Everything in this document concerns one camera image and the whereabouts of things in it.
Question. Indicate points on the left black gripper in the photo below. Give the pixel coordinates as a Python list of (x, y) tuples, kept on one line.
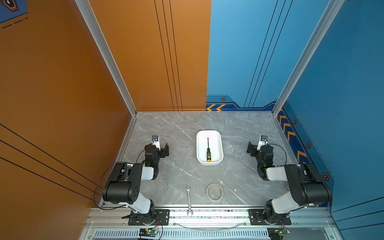
[(162, 154)]

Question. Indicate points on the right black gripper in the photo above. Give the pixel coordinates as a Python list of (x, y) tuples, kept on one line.
[(254, 149)]

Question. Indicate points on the yellow black handled screwdriver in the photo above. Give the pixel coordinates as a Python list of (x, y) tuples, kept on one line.
[(209, 158)]

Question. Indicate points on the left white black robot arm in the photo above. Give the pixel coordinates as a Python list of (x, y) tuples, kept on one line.
[(124, 183)]

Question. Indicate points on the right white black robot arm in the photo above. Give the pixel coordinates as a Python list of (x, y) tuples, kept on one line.
[(306, 185)]

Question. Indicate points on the white plastic bin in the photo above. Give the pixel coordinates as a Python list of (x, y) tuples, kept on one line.
[(216, 146)]

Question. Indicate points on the clear tape roll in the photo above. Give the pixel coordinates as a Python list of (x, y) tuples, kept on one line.
[(214, 192)]

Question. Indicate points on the silver wrench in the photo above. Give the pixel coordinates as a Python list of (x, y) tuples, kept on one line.
[(189, 211)]

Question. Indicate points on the left green circuit board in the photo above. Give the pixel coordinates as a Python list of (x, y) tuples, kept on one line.
[(148, 234)]

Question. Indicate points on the green circuit board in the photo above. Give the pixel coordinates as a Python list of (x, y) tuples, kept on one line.
[(148, 234), (277, 234)]

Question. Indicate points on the right green circuit board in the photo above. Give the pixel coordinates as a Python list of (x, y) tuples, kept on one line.
[(277, 234)]

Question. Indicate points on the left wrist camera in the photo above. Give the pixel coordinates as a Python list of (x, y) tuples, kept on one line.
[(156, 141)]

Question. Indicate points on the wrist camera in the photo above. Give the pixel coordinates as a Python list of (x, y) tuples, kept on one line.
[(263, 141), (156, 141)]

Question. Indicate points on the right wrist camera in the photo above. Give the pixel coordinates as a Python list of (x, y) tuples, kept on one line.
[(263, 141)]

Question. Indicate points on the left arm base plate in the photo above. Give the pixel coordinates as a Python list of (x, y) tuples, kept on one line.
[(154, 217)]

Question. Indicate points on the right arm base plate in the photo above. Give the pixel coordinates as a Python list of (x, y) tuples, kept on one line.
[(260, 217)]

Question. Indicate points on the aluminium front rail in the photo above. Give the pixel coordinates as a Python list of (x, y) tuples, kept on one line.
[(211, 223)]

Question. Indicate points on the aluminium corner post left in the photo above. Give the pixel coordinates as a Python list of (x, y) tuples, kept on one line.
[(101, 42)]

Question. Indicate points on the aluminium corner post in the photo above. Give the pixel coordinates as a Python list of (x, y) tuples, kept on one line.
[(328, 16), (101, 42)]

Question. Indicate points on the aluminium corner post right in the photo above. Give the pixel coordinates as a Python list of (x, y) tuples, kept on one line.
[(328, 16)]

